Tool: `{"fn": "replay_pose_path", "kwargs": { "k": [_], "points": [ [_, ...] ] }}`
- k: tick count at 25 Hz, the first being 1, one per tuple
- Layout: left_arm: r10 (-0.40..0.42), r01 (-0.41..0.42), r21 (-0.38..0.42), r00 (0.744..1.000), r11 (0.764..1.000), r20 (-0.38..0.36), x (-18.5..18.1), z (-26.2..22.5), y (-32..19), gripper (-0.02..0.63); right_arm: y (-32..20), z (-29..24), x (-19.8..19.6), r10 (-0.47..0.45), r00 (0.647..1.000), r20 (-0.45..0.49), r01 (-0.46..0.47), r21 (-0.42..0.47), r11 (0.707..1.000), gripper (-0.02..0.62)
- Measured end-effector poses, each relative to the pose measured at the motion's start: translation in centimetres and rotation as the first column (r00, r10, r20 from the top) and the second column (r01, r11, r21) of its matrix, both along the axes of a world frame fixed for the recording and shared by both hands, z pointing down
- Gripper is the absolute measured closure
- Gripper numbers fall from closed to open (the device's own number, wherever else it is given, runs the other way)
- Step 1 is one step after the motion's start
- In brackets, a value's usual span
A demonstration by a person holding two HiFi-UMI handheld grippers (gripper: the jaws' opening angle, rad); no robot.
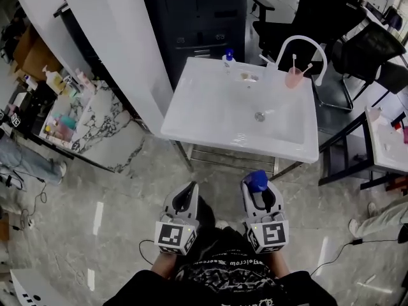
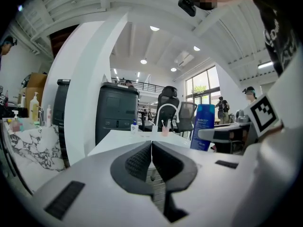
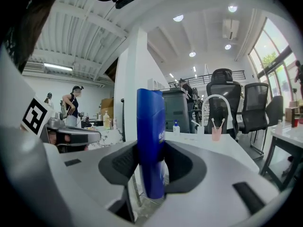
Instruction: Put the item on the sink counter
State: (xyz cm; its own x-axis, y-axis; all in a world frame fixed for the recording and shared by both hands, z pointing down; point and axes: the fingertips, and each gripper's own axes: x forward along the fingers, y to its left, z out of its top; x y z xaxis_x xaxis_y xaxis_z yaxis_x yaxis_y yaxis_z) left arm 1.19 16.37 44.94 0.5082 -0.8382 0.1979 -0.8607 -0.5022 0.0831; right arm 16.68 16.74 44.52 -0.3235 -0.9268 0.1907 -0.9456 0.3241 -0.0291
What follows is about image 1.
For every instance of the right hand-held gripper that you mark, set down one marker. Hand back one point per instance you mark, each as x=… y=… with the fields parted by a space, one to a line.
x=271 y=234

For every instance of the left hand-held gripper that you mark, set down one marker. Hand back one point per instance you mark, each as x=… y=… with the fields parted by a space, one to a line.
x=173 y=234

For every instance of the blue item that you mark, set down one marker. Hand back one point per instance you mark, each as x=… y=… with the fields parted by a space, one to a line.
x=257 y=180

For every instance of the person's right forearm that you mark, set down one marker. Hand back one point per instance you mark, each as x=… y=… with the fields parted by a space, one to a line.
x=278 y=263

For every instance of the person's left forearm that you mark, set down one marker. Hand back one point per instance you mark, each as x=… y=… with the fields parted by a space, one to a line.
x=165 y=263

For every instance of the metal sink stand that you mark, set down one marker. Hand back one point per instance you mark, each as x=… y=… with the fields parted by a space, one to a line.
x=223 y=158

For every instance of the metal sink drain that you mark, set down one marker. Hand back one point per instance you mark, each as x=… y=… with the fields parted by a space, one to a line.
x=260 y=116

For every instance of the white sink counter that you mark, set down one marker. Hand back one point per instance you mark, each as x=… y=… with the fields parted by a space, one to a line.
x=207 y=107

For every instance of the black sink stand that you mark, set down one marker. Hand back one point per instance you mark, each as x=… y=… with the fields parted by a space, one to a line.
x=344 y=151

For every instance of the small brown item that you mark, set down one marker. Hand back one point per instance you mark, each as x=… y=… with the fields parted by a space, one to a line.
x=244 y=76

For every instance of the small white sink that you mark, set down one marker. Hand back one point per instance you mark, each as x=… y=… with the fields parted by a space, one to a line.
x=387 y=148

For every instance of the person's black printed shirt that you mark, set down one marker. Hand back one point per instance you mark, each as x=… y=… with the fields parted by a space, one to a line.
x=223 y=282

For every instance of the marble pattern cabinet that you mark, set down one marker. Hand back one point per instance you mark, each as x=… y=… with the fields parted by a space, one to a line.
x=102 y=123

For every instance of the pink cup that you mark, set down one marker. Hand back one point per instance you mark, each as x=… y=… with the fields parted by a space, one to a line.
x=293 y=79

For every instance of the white toothbrush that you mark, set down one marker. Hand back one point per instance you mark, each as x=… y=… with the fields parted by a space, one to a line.
x=294 y=62
x=307 y=69

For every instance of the clear bottle with blue cap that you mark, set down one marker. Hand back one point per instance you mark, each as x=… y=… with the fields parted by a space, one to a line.
x=229 y=61

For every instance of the pink bottle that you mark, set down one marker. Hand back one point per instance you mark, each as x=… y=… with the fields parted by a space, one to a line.
x=83 y=78

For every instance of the white curved faucet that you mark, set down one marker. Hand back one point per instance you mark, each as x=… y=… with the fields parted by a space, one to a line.
x=301 y=38

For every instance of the white box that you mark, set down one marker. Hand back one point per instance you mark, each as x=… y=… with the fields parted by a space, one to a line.
x=35 y=287

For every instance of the white pump bottle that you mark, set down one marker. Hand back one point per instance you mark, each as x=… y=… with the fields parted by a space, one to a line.
x=52 y=78

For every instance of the black cabinet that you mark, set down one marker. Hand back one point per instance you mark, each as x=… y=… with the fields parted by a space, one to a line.
x=197 y=21

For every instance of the black mesh cantilever chair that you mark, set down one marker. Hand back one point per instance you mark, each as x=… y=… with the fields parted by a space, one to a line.
x=366 y=53

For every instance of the black office chair with armrests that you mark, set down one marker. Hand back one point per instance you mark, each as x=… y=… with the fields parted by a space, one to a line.
x=318 y=14

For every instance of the brown cardboard box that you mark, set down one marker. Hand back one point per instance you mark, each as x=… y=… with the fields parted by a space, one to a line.
x=33 y=51

